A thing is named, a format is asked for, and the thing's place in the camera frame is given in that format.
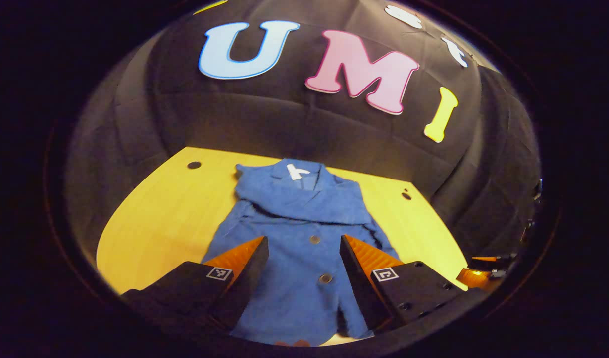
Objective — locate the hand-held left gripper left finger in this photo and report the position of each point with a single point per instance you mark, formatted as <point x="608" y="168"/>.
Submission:
<point x="245" y="283"/>

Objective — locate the black backdrop cloth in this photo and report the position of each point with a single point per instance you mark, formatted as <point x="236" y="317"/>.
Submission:
<point x="284" y="114"/>

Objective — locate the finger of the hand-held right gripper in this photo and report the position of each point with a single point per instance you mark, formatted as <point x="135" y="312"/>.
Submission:
<point x="476" y="278"/>
<point x="498" y="262"/>

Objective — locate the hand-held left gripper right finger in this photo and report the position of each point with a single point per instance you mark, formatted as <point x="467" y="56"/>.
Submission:
<point x="366" y="288"/>

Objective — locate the blue jacket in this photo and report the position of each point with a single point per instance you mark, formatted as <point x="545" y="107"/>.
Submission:
<point x="294" y="214"/>

